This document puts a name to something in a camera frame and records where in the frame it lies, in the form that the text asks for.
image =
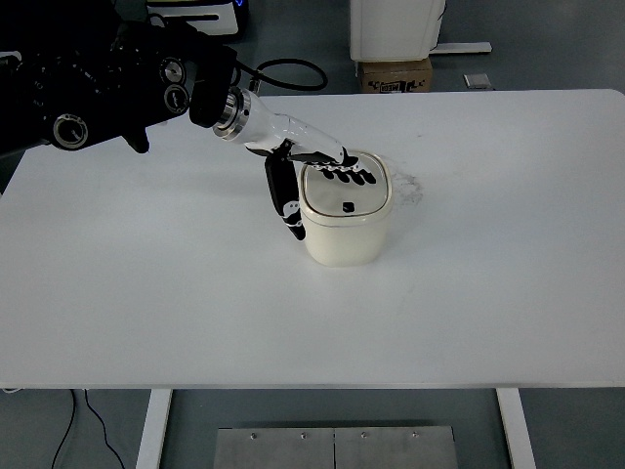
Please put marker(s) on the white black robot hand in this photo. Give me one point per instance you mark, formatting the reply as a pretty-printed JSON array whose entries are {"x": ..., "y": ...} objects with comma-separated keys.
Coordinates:
[{"x": 248, "y": 122}]

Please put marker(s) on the cream mini trash can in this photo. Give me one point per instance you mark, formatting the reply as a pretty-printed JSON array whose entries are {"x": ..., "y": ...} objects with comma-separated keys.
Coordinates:
[{"x": 345, "y": 223}]

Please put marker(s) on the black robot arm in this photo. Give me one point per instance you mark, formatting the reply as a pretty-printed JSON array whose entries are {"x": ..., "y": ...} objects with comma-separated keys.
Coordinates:
[{"x": 75, "y": 74}]

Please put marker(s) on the brown cardboard box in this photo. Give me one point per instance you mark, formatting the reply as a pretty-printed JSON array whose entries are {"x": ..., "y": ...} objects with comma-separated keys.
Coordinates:
[{"x": 395, "y": 77}]

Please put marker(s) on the white plastic container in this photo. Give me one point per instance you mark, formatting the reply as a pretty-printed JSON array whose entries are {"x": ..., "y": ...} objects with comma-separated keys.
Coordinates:
[{"x": 394, "y": 30}]

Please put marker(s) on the grey floor socket plate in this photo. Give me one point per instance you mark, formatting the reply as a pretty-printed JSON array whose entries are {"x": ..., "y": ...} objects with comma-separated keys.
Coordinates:
[{"x": 478, "y": 81}]

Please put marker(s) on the white table foot bar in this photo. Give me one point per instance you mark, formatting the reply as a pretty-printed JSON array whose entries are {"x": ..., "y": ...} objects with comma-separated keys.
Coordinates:
[{"x": 462, "y": 48}]

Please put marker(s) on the right white table leg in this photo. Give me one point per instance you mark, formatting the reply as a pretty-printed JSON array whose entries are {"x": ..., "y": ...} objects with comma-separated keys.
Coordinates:
[{"x": 515, "y": 428}]

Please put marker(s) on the white table leg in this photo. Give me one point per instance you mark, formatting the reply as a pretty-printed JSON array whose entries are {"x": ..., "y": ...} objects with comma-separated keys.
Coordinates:
[
  {"x": 155, "y": 427},
  {"x": 515, "y": 428}
]

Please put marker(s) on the left white table leg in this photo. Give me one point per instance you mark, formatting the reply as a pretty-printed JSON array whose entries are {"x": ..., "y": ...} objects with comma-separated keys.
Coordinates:
[{"x": 155, "y": 427}]

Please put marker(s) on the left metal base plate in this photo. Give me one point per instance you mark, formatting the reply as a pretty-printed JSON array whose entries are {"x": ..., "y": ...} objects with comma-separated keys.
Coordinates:
[{"x": 275, "y": 448}]

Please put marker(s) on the metal base plate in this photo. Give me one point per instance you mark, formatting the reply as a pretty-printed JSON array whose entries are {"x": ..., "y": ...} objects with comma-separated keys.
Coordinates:
[
  {"x": 395, "y": 447},
  {"x": 275, "y": 448}
]

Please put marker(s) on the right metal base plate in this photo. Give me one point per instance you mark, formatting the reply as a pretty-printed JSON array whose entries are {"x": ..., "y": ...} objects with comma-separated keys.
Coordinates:
[{"x": 395, "y": 447}]

